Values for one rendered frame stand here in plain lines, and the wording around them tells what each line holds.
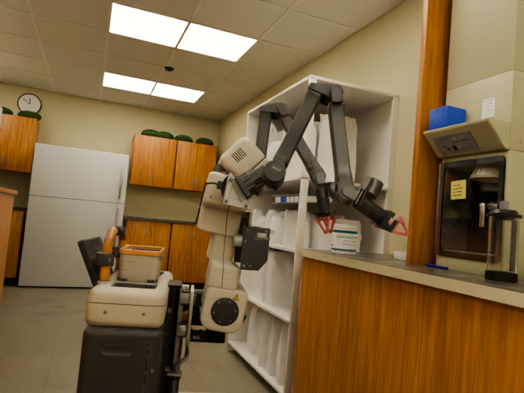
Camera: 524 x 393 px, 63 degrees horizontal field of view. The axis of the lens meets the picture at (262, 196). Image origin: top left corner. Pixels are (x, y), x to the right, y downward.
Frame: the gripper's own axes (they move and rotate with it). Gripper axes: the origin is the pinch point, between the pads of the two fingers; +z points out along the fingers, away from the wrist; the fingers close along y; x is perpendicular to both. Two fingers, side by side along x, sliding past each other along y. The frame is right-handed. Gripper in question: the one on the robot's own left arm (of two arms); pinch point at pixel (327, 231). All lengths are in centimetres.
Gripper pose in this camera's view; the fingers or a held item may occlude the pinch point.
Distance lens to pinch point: 192.7
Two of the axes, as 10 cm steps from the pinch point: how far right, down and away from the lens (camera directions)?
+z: 1.4, 9.8, -1.2
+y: 5.8, 0.1, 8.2
